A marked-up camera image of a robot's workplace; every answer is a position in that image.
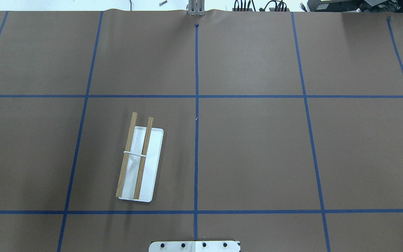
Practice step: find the aluminium frame post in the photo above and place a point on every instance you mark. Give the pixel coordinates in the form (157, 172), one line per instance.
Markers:
(196, 8)

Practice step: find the white towel rack base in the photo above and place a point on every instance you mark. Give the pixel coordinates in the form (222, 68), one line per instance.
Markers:
(150, 165)

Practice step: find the right wooden rack rod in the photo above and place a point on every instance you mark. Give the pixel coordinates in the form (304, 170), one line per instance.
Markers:
(143, 159)

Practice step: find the wooden rack rod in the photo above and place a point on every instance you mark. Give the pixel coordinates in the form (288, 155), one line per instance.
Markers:
(126, 157)
(143, 159)

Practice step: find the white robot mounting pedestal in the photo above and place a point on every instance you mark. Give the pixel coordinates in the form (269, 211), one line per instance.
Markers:
(195, 246)

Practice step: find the left wooden rack rod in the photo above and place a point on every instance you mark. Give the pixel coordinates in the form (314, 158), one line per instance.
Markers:
(126, 157)

